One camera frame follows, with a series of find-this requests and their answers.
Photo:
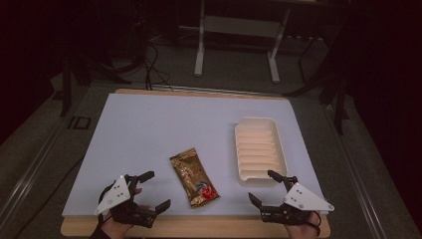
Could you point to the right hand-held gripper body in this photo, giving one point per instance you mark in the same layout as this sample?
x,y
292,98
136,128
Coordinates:
x,y
303,199

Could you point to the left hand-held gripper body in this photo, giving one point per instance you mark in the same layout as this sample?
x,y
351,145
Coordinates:
x,y
114,195

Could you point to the person's right hand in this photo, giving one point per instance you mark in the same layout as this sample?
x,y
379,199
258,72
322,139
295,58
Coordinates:
x,y
303,230

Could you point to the person's left hand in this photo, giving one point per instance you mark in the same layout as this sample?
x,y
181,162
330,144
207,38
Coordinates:
x,y
114,229

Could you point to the white ribbed plastic tray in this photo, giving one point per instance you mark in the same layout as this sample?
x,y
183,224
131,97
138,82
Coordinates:
x,y
258,149

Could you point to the gold snack packet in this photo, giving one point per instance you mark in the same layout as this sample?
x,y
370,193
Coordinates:
x,y
194,179

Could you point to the white table mat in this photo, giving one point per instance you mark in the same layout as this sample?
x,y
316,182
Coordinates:
x,y
149,132

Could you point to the black floor socket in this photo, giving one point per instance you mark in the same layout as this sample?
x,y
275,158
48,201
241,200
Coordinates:
x,y
79,122

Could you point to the black stand leg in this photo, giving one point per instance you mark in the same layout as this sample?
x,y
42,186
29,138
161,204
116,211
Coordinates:
x,y
340,106

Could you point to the white metal stand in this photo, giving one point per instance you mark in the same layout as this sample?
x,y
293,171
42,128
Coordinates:
x,y
199,49

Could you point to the metal floor rail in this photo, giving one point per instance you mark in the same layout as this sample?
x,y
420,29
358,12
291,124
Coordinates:
x,y
358,172
30,172

